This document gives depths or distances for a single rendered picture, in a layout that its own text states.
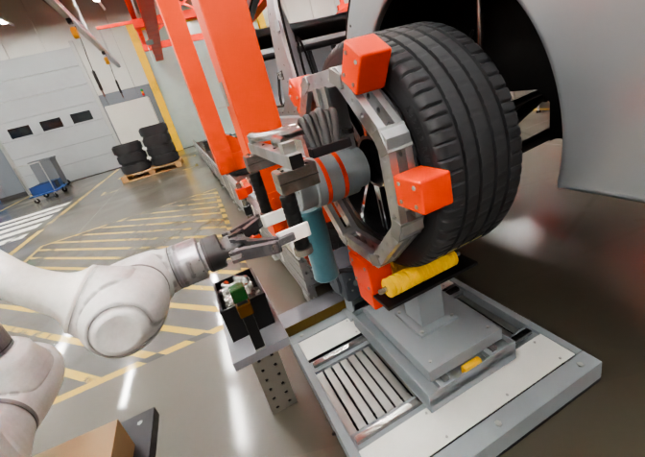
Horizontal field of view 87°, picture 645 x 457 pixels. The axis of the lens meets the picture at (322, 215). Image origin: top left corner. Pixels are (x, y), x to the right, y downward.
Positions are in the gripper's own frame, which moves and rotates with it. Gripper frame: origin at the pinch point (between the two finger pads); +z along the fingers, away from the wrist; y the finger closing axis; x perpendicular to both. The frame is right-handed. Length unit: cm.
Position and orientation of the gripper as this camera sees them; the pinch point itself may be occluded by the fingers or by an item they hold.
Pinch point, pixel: (294, 221)
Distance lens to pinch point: 76.3
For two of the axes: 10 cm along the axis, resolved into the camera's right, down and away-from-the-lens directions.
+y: 3.9, 2.5, -8.9
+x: -2.4, -9.0, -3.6
